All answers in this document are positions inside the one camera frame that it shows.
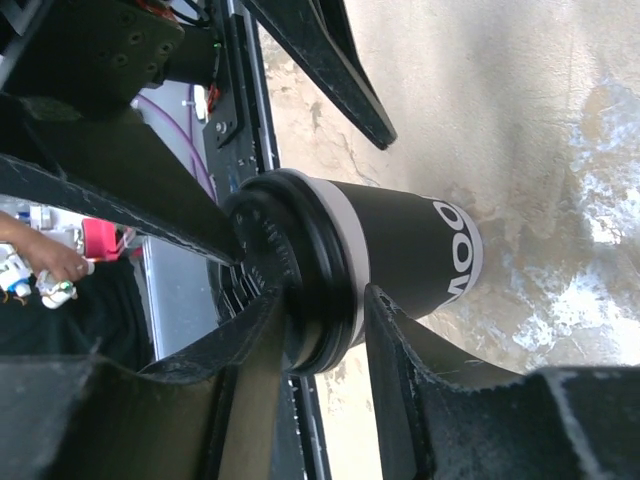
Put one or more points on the black plastic cup lid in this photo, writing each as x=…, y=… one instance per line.
x=292, y=244

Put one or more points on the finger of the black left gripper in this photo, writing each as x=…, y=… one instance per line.
x=116, y=168
x=318, y=37

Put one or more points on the person's hand in background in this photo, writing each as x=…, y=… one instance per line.
x=41, y=252

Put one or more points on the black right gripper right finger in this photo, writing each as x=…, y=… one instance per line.
x=442, y=413

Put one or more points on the black paper coffee cup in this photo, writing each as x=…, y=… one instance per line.
x=423, y=252

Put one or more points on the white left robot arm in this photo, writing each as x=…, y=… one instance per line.
x=71, y=69

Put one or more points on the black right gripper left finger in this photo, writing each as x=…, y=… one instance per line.
x=205, y=412

